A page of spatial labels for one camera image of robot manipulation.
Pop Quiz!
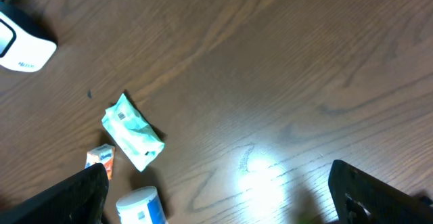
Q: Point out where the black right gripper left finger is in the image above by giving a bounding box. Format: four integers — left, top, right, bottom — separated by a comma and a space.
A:
1, 163, 109, 224

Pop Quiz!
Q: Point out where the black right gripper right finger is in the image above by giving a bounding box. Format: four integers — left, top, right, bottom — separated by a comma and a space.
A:
328, 160, 432, 223

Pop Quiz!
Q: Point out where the orange Kleenex tissue pack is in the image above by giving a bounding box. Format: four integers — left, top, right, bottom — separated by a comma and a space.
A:
85, 144, 116, 180

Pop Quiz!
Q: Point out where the white cotton swab tub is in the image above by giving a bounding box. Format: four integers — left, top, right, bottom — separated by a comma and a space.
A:
116, 186, 168, 224

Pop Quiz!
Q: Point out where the mint green wipes pack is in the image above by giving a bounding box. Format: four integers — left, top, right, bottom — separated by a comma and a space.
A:
101, 93, 165, 172

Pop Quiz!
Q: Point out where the white barcode scanner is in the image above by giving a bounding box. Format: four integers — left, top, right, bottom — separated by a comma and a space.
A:
1, 3, 58, 72

